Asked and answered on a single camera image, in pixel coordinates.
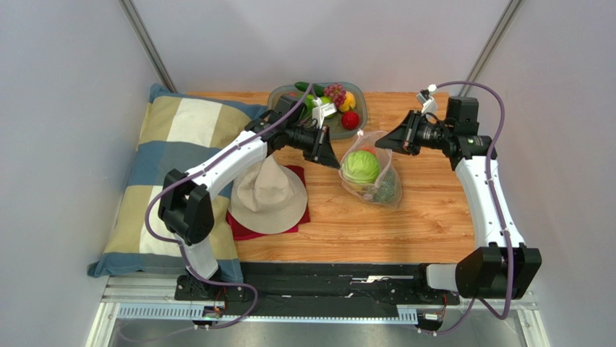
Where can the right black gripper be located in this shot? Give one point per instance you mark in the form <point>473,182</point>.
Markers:
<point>411,138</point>

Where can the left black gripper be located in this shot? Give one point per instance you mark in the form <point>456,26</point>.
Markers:
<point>322,150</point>

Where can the pale green cabbage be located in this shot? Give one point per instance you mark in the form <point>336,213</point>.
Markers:
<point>361,167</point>

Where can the clear zip top bag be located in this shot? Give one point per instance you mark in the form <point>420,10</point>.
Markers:
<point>368,139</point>

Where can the orange peach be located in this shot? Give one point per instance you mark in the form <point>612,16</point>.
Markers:
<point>371,150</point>

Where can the yellow pear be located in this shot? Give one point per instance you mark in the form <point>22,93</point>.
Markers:
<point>363,188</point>

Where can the green bell pepper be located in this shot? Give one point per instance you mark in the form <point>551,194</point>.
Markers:
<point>309,105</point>

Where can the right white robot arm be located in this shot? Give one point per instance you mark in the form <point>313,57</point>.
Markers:
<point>502,266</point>

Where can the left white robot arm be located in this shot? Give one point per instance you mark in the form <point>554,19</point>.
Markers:
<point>185,203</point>

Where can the red tomato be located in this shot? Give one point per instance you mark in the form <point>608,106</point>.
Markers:
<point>350,120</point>

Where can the grey plastic basket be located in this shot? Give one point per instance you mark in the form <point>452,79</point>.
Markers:
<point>335,121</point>

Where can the green apple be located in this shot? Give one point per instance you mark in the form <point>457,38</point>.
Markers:
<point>324,100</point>

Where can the purple grapes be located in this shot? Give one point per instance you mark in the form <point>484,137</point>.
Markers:
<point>336,93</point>

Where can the beige bucket hat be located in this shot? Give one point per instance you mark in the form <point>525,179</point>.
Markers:
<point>267,197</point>

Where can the red cloth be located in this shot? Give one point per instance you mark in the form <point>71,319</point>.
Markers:
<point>300,175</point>

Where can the checked blue beige pillow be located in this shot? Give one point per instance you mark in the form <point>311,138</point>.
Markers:
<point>179,132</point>

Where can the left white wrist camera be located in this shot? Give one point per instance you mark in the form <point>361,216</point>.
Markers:
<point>322,110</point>

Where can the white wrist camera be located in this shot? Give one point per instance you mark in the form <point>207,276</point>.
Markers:
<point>427,100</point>
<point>322,110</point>

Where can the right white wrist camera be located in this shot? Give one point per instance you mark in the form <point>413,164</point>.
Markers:
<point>427,100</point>

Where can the right aluminium frame post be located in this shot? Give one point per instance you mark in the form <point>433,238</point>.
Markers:
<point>506,19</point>

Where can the aluminium frame post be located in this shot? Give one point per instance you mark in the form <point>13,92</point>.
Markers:
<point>140,29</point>
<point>506,19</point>

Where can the left aluminium frame post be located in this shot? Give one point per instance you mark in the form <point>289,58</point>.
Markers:
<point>140,29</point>

